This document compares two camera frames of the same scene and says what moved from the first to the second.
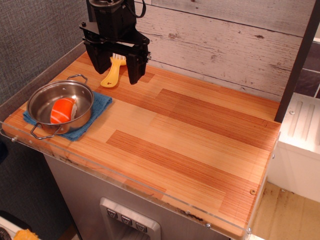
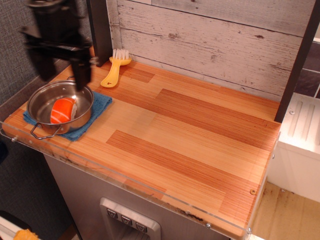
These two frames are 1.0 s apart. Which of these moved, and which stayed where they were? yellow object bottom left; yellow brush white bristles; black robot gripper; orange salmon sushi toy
Moved: black robot gripper
Stayed: orange salmon sushi toy; yellow brush white bristles; yellow object bottom left
